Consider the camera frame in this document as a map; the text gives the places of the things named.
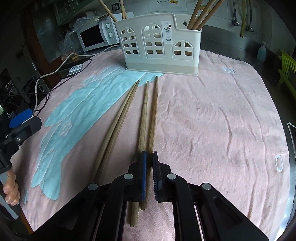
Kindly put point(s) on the white rounded appliance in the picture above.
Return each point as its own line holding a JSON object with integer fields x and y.
{"x": 89, "y": 15}

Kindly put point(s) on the steel sink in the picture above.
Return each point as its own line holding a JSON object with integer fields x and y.
{"x": 293, "y": 143}

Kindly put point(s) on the green wall cabinet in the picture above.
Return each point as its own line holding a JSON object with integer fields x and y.
{"x": 64, "y": 11}

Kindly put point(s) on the soap dispenser bottle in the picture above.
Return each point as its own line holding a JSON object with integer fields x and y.
{"x": 261, "y": 54}

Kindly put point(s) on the cream plastic chopstick holder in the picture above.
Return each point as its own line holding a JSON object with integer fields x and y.
{"x": 138, "y": 60}

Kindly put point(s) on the pink and blue towel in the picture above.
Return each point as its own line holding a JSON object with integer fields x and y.
{"x": 208, "y": 115}

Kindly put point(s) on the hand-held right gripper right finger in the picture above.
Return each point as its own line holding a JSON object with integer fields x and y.
{"x": 156, "y": 178}

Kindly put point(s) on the person's left hand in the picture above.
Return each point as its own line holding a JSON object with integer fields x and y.
{"x": 11, "y": 188}

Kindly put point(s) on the clear plastic bag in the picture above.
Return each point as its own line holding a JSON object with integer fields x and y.
{"x": 67, "y": 39}

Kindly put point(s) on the green dish rack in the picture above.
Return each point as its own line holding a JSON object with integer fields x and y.
{"x": 288, "y": 64}

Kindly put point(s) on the white microwave oven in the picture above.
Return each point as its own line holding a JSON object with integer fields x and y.
{"x": 90, "y": 37}

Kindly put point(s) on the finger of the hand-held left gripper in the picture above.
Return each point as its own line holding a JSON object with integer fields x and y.
{"x": 20, "y": 118}
{"x": 27, "y": 129}

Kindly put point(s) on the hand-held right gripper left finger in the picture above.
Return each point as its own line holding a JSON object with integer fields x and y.
{"x": 143, "y": 176}

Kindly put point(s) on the white square device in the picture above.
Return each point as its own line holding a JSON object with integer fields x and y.
{"x": 76, "y": 68}

